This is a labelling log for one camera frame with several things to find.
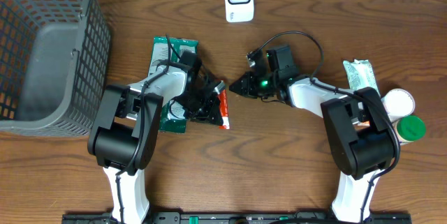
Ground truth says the white blue label jar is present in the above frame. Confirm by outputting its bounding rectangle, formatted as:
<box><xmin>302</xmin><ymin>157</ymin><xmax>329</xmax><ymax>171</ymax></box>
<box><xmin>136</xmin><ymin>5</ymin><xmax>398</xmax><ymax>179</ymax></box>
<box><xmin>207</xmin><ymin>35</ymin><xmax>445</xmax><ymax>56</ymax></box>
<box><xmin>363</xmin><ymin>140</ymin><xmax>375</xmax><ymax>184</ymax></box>
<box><xmin>381</xmin><ymin>89</ymin><xmax>416</xmax><ymax>123</ymax></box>

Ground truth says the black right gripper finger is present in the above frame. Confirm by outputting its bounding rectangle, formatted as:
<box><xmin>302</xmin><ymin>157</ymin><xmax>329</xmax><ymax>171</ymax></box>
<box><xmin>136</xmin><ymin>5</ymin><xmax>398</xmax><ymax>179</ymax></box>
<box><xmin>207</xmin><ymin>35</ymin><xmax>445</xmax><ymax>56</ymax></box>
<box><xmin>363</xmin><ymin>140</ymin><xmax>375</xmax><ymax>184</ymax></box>
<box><xmin>229</xmin><ymin>84</ymin><xmax>249</xmax><ymax>97</ymax></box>
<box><xmin>232</xmin><ymin>72</ymin><xmax>253</xmax><ymax>87</ymax></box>

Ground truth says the mint green wipes pack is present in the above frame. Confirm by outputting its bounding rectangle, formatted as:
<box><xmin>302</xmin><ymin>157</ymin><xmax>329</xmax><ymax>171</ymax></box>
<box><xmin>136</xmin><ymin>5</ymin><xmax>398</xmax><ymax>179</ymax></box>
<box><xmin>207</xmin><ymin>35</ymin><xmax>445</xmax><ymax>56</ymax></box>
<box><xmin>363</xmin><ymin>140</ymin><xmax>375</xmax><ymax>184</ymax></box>
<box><xmin>343</xmin><ymin>59</ymin><xmax>380</xmax><ymax>94</ymax></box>

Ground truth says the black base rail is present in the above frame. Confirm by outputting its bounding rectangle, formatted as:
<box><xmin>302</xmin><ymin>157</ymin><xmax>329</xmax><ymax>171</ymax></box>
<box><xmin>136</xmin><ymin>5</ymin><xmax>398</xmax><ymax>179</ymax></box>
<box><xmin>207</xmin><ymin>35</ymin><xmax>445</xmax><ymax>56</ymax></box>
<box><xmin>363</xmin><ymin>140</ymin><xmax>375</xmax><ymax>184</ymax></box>
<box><xmin>61</xmin><ymin>210</ymin><xmax>413</xmax><ymax>224</ymax></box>

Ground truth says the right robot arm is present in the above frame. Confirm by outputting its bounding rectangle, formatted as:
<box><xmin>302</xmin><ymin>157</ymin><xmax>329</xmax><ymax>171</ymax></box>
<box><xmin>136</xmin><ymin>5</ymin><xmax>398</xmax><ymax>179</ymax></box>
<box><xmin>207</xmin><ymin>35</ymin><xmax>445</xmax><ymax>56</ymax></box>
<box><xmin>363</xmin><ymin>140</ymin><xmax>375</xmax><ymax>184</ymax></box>
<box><xmin>230</xmin><ymin>45</ymin><xmax>400</xmax><ymax>223</ymax></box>

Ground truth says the green lid jar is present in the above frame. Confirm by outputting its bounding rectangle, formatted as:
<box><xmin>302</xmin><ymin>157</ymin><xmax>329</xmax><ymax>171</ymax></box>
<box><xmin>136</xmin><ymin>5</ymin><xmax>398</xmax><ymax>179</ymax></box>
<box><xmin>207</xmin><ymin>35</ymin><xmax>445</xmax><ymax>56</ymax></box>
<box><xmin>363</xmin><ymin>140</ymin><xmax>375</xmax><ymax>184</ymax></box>
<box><xmin>393</xmin><ymin>115</ymin><xmax>426</xmax><ymax>145</ymax></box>

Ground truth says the orange Kleenex tissue pack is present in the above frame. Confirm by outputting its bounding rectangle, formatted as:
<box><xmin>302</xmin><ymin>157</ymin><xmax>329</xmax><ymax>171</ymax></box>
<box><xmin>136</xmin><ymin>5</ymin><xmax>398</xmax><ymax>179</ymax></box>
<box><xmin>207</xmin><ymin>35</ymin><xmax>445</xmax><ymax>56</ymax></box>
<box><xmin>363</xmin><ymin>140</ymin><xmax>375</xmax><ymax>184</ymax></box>
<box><xmin>358</xmin><ymin>121</ymin><xmax>370</xmax><ymax>126</ymax></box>

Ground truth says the green white 3M package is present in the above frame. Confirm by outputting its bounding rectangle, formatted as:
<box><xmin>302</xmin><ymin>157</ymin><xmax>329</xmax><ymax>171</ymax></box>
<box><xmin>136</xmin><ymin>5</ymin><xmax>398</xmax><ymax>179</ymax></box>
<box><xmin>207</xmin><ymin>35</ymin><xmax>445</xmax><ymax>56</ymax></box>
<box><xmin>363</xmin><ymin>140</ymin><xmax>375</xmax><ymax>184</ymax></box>
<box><xmin>148</xmin><ymin>36</ymin><xmax>198</xmax><ymax>134</ymax></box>

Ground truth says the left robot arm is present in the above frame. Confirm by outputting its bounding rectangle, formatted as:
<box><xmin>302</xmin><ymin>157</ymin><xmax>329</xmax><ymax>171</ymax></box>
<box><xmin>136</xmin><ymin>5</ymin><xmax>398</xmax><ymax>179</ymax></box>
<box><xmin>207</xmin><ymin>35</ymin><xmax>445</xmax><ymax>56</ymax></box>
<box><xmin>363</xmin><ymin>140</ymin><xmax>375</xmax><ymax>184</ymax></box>
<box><xmin>87</xmin><ymin>51</ymin><xmax>225</xmax><ymax>223</ymax></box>

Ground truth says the red snack bar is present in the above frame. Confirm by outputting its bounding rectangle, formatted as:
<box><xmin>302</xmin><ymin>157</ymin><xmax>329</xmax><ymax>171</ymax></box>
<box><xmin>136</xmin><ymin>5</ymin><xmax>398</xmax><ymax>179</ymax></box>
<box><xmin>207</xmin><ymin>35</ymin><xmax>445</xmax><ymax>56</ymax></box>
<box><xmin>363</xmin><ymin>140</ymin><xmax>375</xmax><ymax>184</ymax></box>
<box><xmin>219</xmin><ymin>90</ymin><xmax>230</xmax><ymax>130</ymax></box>

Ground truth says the grey plastic mesh basket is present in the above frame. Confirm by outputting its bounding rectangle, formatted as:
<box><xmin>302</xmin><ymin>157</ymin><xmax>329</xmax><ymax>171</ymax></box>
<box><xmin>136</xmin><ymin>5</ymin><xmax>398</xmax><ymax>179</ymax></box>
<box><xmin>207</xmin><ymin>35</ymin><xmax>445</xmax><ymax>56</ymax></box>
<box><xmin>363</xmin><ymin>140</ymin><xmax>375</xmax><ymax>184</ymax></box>
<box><xmin>1</xmin><ymin>0</ymin><xmax>111</xmax><ymax>137</ymax></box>

